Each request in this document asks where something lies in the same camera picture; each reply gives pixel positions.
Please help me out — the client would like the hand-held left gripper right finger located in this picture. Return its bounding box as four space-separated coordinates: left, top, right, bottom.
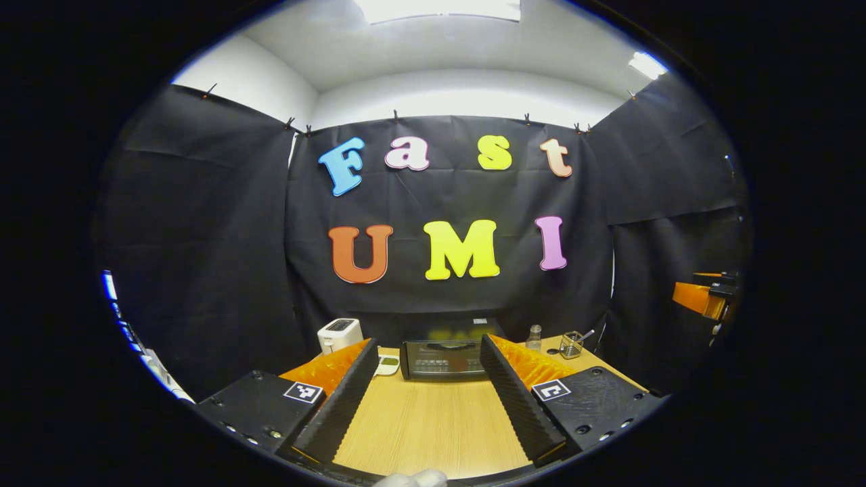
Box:
479 333 667 467

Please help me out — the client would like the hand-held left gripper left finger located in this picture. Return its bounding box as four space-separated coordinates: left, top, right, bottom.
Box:
195 337 380 466

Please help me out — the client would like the black electric oven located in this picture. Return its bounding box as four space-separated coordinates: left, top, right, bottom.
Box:
399 317 505 381

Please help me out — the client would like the white toaster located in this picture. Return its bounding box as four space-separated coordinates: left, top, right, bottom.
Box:
317 318 364 355

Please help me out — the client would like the white power strip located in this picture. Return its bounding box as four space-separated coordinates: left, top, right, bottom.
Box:
139 348 197 405

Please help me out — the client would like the black backdrop cloth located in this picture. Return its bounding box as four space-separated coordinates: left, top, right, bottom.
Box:
95 71 752 400

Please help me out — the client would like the ceiling light panel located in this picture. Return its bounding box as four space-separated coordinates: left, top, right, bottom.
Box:
628 51 669 80
352 0 522 24

